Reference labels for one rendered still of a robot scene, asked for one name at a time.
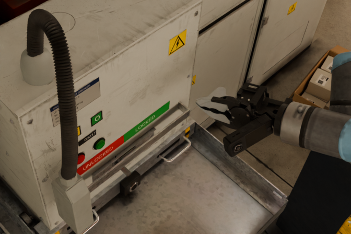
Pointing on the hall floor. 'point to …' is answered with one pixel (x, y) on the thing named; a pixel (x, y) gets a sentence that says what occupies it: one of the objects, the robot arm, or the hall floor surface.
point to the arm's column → (318, 197)
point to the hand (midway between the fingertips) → (199, 104)
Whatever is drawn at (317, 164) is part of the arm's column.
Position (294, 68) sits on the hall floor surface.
